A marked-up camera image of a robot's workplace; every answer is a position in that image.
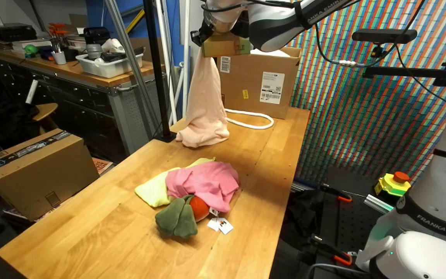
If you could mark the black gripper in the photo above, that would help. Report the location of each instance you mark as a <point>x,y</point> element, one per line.
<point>201,35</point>

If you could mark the peach cloth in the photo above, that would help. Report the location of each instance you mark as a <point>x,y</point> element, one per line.
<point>205,114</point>

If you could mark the pink cloth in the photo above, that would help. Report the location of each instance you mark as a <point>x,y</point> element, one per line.
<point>209,184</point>

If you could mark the yellow cloth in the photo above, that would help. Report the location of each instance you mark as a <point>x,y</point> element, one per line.
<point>153,193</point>

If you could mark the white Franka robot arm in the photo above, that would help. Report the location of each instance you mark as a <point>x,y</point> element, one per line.
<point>279,26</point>

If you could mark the black metal pole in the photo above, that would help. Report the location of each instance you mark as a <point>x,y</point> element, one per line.
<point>157,68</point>

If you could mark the cardboard box with labels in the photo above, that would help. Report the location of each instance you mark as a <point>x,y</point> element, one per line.
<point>254,83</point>

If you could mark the clear plastic bag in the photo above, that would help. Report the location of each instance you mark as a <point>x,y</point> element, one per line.
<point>271,52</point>

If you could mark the silver tripod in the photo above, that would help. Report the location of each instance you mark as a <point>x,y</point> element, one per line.
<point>129,57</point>

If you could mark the white plastic bin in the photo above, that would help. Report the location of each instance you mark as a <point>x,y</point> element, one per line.
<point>107,68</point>

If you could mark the black cup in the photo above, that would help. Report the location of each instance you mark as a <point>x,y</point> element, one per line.
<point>96,35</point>

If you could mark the blue board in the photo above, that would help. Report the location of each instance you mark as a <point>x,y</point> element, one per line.
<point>96,13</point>

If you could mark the wooden top workbench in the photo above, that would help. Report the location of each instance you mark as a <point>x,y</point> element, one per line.
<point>93,114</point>

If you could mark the orange tool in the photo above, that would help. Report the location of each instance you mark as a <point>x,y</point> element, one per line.
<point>59,29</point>

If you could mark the white cup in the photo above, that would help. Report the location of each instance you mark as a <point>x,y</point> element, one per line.
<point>59,58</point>

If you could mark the green small object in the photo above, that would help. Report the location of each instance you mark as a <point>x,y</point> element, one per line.
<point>30,51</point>

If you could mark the wooden stool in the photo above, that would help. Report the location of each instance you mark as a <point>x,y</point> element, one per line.
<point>45,111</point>

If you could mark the orange plush with green leaves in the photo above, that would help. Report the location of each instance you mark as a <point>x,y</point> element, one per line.
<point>177,220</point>

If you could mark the black box device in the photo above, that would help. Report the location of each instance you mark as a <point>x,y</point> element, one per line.
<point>11,34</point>

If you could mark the white paper tag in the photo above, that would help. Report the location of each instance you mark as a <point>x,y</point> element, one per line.
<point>220,226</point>

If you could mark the black backpack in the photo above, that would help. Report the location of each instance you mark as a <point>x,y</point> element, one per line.
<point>11,125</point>

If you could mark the large cardboard box black tape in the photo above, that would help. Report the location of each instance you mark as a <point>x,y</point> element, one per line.
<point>37,176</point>

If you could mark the yellow emergency stop button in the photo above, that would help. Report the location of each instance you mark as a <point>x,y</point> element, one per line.
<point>392,185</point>

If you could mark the black stereo camera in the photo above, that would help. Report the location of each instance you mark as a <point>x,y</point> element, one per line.
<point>383,35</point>

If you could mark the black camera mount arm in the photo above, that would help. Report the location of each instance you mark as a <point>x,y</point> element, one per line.
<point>409,72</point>

